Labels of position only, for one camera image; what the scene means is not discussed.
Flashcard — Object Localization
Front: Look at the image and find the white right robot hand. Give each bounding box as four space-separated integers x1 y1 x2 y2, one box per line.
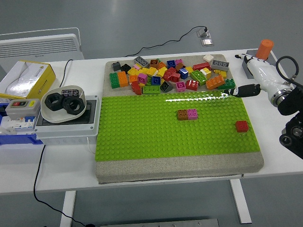
223 53 288 98

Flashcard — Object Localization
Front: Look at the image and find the green studded baseplate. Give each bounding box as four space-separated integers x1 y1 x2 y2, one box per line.
94 89 263 162

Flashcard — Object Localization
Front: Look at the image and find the grey block holder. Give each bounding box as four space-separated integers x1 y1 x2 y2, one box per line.
241 49 278 80

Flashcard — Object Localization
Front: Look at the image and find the orange cylinder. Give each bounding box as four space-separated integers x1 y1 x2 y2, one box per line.
256 39 275 61

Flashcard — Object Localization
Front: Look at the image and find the dark green brick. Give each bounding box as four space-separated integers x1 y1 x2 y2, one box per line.
217 79 236 91

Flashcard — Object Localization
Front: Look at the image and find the grey long brick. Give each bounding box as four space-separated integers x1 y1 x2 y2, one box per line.
211 60 231 72
134 56 150 68

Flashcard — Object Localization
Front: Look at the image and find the orange long brick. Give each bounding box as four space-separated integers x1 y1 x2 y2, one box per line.
117 71 129 88
206 75 226 91

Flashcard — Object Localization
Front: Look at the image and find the red long brick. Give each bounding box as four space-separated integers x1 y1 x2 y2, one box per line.
131 81 143 96
193 62 212 71

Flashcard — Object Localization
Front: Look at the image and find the open metal floor socket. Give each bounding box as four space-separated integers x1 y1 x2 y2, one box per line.
197 28 211 38

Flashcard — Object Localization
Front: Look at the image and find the dark grey sloped brick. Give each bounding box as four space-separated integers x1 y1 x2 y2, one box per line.
160 81 174 93

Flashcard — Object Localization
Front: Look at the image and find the lime green long brick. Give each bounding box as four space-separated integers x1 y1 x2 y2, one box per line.
143 85 162 95

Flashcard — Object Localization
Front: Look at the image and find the white table leg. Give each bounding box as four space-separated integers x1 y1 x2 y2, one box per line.
59 190 77 227
229 179 252 225

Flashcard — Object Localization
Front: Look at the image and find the grey-brown foam mat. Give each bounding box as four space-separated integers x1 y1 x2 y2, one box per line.
95 54 265 184

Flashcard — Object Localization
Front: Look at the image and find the small dark terminal strip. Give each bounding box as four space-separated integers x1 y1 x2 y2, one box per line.
61 88 80 97

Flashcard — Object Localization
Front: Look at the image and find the large black hex nut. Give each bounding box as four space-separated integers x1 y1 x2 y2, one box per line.
45 92 64 110
62 96 84 116

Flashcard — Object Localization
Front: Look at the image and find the white plastic bowl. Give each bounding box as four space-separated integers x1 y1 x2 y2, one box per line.
41 85 87 124

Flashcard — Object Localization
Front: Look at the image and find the yellow and white cardboard box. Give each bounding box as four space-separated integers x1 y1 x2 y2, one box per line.
0 60 57 100

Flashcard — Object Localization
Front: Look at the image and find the white panel heater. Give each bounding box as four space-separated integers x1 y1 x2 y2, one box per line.
0 27 85 61

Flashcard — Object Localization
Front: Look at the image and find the white and blue circuit breaker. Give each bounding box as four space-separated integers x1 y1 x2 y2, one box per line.
1 115 38 131

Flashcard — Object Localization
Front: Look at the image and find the black floor cable with plug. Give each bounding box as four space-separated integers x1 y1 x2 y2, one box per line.
125 25 209 58

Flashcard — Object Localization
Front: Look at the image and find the thin white wire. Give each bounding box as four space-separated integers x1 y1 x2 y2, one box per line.
87 137 97 156

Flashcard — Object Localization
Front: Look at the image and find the black power cable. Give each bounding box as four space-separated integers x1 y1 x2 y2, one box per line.
33 144 95 227
59 59 74 87

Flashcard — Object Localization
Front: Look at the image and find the grey electrical enclosure box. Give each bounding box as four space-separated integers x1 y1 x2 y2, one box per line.
34 95 99 145

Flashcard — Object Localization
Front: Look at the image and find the grey switch box red button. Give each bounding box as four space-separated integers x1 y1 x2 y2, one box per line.
5 98 42 119

